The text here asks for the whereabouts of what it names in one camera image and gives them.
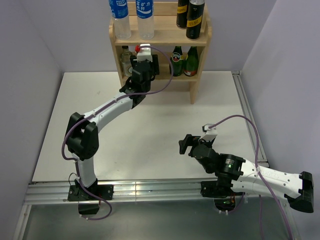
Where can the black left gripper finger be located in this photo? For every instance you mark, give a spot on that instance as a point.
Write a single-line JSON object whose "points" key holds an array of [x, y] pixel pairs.
{"points": [[133, 62], [155, 64]]}

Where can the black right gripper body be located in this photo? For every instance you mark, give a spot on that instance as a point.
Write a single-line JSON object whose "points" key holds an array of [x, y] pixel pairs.
{"points": [[186, 144]]}

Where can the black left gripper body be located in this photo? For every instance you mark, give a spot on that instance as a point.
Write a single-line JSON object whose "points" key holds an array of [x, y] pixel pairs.
{"points": [[155, 64]]}

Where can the glass bottle green cap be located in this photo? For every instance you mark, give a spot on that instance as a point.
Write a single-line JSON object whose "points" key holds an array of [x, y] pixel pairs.
{"points": [[125, 59]]}

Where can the clear water bottle blue label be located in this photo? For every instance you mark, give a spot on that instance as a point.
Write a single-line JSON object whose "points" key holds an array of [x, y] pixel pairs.
{"points": [[120, 17]]}

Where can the black can yellow label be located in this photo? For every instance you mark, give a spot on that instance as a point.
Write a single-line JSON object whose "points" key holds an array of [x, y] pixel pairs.
{"points": [[182, 12]]}

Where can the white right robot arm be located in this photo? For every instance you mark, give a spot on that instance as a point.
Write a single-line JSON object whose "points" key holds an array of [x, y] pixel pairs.
{"points": [[237, 175]]}

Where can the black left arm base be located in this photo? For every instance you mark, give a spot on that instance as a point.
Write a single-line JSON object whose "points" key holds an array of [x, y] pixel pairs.
{"points": [[87, 204]]}

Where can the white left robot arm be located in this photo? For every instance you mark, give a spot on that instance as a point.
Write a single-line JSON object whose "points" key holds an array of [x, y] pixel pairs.
{"points": [[81, 141]]}

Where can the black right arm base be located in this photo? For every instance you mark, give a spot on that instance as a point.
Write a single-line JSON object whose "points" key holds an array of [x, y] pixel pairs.
{"points": [[225, 200]]}

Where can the wooden shelf unit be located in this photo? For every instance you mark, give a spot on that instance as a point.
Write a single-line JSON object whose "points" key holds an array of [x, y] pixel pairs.
{"points": [[166, 36]]}

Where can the green glass bottle red label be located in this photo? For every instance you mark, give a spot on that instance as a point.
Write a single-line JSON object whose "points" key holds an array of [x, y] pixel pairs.
{"points": [[177, 61]]}

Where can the dark green bottle yellow label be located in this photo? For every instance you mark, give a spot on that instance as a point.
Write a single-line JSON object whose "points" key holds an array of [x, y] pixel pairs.
{"points": [[191, 62]]}

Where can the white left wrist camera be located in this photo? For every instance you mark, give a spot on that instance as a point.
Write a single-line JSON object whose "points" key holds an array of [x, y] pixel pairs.
{"points": [[143, 53]]}

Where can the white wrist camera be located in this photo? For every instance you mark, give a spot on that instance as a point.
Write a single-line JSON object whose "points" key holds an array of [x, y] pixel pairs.
{"points": [[209, 132], [143, 53]]}

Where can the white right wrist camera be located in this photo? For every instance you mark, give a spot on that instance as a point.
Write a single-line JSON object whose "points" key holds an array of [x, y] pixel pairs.
{"points": [[209, 132]]}

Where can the aluminium rail frame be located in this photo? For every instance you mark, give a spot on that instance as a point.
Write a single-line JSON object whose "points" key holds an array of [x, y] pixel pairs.
{"points": [[138, 151]]}

